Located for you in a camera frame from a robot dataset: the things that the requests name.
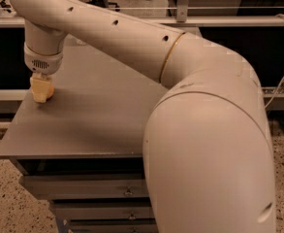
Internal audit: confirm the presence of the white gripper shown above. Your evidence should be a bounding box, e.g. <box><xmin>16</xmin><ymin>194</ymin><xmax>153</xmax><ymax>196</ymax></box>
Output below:
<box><xmin>24</xmin><ymin>44</ymin><xmax>63</xmax><ymax>103</ymax></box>

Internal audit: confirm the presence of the orange fruit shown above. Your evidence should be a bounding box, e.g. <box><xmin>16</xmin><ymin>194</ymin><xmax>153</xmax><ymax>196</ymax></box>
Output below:
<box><xmin>47</xmin><ymin>84</ymin><xmax>54</xmax><ymax>99</ymax></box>

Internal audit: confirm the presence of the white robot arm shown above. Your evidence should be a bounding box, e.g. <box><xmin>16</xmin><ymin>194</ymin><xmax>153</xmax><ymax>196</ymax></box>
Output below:
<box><xmin>10</xmin><ymin>0</ymin><xmax>276</xmax><ymax>233</ymax></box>

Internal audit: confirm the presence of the grey drawer cabinet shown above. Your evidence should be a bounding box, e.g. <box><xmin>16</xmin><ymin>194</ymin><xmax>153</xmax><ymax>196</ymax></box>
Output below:
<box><xmin>0</xmin><ymin>27</ymin><xmax>169</xmax><ymax>233</ymax></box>

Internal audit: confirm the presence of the top grey drawer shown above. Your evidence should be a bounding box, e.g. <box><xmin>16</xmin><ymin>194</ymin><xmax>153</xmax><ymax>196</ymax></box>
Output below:
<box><xmin>19</xmin><ymin>174</ymin><xmax>148</xmax><ymax>200</ymax></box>

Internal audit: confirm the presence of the grey drawer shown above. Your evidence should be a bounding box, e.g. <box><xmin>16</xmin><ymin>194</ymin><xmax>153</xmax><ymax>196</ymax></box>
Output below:
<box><xmin>69</xmin><ymin>219</ymin><xmax>159</xmax><ymax>233</ymax></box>
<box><xmin>19</xmin><ymin>174</ymin><xmax>148</xmax><ymax>200</ymax></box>
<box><xmin>49</xmin><ymin>200</ymin><xmax>154</xmax><ymax>220</ymax></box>

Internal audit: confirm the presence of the middle grey drawer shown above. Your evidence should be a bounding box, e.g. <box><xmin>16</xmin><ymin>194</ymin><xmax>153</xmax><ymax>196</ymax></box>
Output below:
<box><xmin>49</xmin><ymin>200</ymin><xmax>154</xmax><ymax>220</ymax></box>

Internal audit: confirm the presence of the bottom grey drawer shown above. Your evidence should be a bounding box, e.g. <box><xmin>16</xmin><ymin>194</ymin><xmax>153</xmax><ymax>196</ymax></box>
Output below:
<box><xmin>69</xmin><ymin>219</ymin><xmax>159</xmax><ymax>233</ymax></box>

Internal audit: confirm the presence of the metal window rail frame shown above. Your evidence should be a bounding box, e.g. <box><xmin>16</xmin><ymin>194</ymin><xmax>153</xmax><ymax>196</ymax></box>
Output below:
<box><xmin>0</xmin><ymin>0</ymin><xmax>284</xmax><ymax>29</ymax></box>

